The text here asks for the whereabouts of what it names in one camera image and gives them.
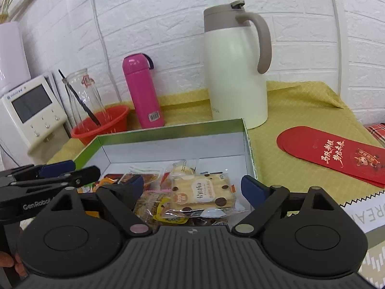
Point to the red plastic basket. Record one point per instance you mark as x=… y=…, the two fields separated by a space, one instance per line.
x=111 y=120

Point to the plaid cloth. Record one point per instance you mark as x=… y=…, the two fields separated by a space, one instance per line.
x=377 y=132

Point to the green cardboard box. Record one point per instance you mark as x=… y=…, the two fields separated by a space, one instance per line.
x=180 y=144

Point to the pink thermos bottle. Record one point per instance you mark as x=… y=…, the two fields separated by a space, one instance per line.
x=141 y=96

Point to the black stirrer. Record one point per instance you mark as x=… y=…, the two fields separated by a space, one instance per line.
x=78 y=97

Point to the orange snack packet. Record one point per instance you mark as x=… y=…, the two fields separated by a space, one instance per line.
x=105 y=182

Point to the brown shiny snack packet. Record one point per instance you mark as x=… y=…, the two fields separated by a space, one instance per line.
x=207 y=222

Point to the cream thermal carafe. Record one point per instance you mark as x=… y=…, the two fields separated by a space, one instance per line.
x=234 y=81

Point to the white water dispenser with screen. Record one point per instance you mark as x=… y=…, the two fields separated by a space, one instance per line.
x=30 y=105

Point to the white wall pipe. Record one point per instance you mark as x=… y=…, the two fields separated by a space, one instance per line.
x=335 y=36

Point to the yellow-green tablecloth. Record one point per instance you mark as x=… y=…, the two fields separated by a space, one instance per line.
x=300 y=108

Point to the yellow snack packet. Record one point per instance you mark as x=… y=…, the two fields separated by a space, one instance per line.
x=165 y=213

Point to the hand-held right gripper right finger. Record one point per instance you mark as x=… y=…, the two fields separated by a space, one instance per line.
x=251 y=188

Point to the round cake packet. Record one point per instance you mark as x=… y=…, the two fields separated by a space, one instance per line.
x=183 y=168

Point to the red envelope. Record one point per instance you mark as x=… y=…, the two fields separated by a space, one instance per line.
x=306 y=144

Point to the glass pitcher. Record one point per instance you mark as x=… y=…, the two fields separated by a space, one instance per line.
x=88 y=96

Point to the dotted cookie packet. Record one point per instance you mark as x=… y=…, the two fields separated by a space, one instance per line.
x=198 y=192

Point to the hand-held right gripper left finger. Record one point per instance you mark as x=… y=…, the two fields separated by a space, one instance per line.
x=137 y=183

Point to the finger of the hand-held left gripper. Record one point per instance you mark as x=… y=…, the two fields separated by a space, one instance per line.
x=57 y=168
x=87 y=174

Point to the red snack packet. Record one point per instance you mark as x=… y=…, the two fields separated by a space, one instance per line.
x=144 y=179

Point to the person's left hand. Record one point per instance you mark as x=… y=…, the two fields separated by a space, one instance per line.
x=7 y=260

